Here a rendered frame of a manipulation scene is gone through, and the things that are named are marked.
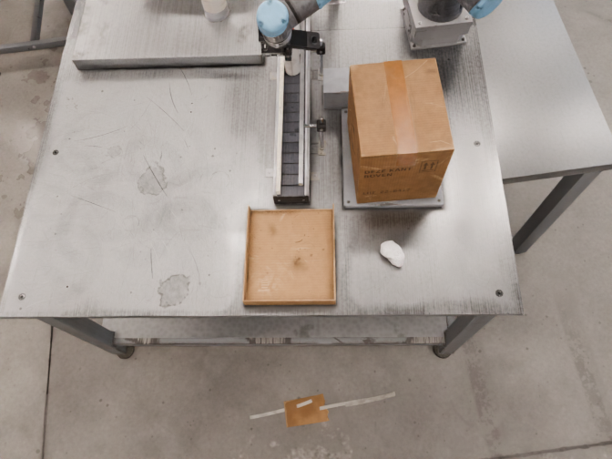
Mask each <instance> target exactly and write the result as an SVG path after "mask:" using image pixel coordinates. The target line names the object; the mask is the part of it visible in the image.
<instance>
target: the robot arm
mask: <svg viewBox="0 0 612 459"><path fill-rule="evenodd" d="M330 1H331V0H267V1H265V2H263V3H262V4H261V5H260V6H259V8H258V11H257V15H256V17H257V25H258V30H259V42H261V53H262V55H263V57H272V56H285V61H291V58H292V49H293V48H294V49H302V50H310V51H314V50H317V49H319V48H320V34H319V33H317V32H311V31H304V30H297V29H292V28H294V27H295V26H297V25H298V24H299V23H301V22H302V21H304V20H305V19H307V18H308V17H309V16H311V15H313V14H314V13H315V12H317V11H318V10H320V9H322V8H323V7H324V6H325V5H326V4H328V3H329V2H330ZM502 1H503V0H418V3H417V6H418V10H419V12H420V13H421V14H422V15H423V16H424V17H425V18H427V19H429V20H431V21H434V22H438V23H445V22H450V21H453V20H455V19H456V18H457V17H458V16H459V15H460V14H461V13H462V10H463V8H464V9H465V10H466V11H467V12H468V14H469V15H471V16H472V17H473V18H475V19H480V18H482V17H485V16H487V15H489V14H490V13H491V12H493V11H494V10H495V9H496V8H497V7H498V6H499V5H500V3H501V2H502ZM264 54H269V55H268V56H265V55H264Z"/></svg>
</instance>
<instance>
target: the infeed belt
mask: <svg viewBox="0 0 612 459"><path fill-rule="evenodd" d="M300 75H301V73H299V74H298V75H297V76H288V75H287V74H286V72H285V65H284V88H283V119H282V150H281V181H280V194H277V198H278V197H304V182H305V175H304V174H305V128H304V129H303V186H299V141H300ZM305 75H306V51H304V113H303V124H305Z"/></svg>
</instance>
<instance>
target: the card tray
mask: <svg viewBox="0 0 612 459"><path fill-rule="evenodd" d="M242 302H243V303H244V305H334V304H336V292H335V238H334V204H332V209H262V210H250V205H248V215H247V230H246V247H245V262H244V279H243V294H242Z"/></svg>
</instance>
